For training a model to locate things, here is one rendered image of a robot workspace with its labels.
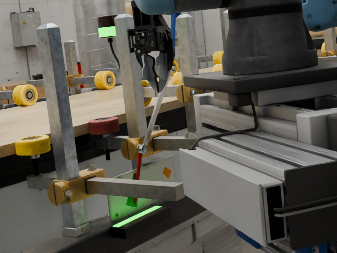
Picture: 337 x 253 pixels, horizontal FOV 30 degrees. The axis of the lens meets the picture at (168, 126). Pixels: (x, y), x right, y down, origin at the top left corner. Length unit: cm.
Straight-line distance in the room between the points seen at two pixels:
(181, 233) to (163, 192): 50
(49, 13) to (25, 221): 898
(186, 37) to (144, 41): 33
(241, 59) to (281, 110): 12
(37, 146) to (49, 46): 26
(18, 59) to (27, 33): 45
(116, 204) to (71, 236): 14
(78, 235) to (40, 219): 24
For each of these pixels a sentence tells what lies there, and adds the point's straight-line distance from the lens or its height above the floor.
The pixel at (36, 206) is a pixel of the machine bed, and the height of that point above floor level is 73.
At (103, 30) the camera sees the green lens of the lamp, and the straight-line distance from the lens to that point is 155.
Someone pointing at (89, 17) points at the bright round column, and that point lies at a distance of 568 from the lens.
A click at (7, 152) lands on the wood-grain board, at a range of 152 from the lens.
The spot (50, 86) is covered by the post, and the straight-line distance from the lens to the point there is 134.
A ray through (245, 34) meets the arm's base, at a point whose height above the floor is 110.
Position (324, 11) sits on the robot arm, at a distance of 119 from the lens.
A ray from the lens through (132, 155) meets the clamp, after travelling 152.
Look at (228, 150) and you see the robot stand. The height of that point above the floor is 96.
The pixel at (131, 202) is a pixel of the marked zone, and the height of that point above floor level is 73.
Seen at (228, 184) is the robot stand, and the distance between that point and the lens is 74.
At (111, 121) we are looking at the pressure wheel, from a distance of 165.
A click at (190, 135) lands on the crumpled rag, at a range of 148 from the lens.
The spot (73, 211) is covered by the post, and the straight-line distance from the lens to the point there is 138.
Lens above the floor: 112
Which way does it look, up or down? 8 degrees down
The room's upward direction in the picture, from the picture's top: 6 degrees counter-clockwise
